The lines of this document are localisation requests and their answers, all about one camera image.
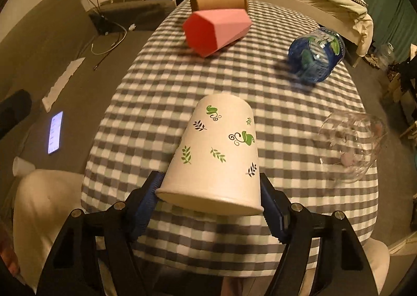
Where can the white leaf-print paper cup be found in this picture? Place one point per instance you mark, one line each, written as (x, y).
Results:
(215, 168)

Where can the lit smartphone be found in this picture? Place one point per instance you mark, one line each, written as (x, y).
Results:
(55, 133)

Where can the white paper strip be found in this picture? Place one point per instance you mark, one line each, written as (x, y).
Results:
(53, 94)

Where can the grey checked tablecloth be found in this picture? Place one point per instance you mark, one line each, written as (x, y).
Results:
(254, 106)

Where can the clear glass with stickers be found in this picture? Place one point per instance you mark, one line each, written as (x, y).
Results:
(348, 144)

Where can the pink faceted cup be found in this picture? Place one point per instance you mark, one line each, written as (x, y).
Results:
(207, 31)

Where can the blue label plastic bottle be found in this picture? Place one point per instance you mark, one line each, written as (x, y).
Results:
(313, 56)

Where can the large water jug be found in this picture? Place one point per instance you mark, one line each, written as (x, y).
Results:
(385, 56)

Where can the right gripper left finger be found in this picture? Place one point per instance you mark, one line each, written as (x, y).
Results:
(72, 266)

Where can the wooden chair with clothes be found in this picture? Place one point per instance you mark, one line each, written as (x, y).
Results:
(402, 88)

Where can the small white cup on sofa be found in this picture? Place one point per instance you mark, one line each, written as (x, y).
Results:
(21, 167)

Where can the grey sofa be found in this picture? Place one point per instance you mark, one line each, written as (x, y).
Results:
(35, 54)

